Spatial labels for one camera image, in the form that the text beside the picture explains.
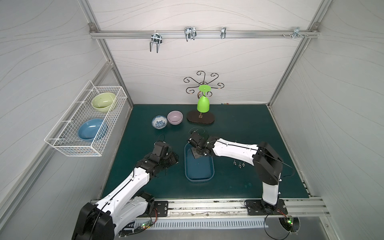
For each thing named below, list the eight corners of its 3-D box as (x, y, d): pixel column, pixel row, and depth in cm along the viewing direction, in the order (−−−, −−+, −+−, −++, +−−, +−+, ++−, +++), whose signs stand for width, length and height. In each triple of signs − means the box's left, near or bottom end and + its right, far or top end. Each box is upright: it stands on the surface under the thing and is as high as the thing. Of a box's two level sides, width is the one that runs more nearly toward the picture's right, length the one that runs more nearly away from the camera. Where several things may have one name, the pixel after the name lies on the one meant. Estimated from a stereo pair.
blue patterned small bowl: (152, 130, 108) (150, 125, 103) (154, 120, 114) (153, 115, 110) (166, 130, 108) (165, 125, 103) (168, 120, 114) (167, 115, 110)
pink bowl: (167, 126, 109) (165, 120, 104) (168, 115, 116) (167, 110, 111) (182, 126, 109) (181, 120, 104) (183, 115, 116) (182, 110, 111)
